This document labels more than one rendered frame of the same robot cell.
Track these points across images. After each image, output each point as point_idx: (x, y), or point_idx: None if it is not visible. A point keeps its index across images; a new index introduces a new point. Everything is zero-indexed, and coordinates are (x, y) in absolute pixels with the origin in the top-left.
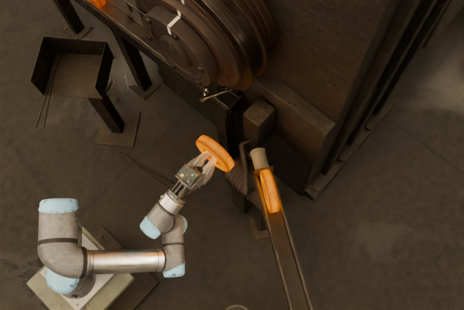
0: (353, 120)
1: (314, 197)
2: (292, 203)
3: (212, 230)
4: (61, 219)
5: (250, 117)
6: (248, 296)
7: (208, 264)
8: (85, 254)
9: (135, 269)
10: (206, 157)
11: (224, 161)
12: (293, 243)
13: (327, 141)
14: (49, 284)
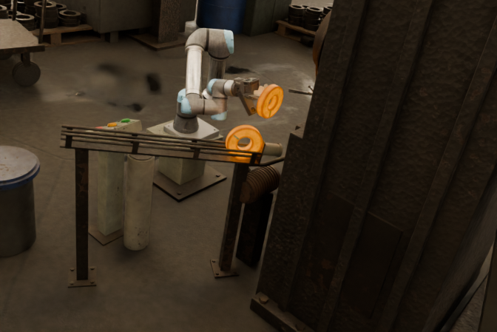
0: (311, 169)
1: (252, 298)
2: (247, 292)
3: (220, 234)
4: (220, 32)
5: (304, 122)
6: (157, 251)
7: (189, 230)
8: (199, 45)
9: (188, 76)
10: None
11: (262, 92)
12: (199, 146)
13: (291, 168)
14: (183, 89)
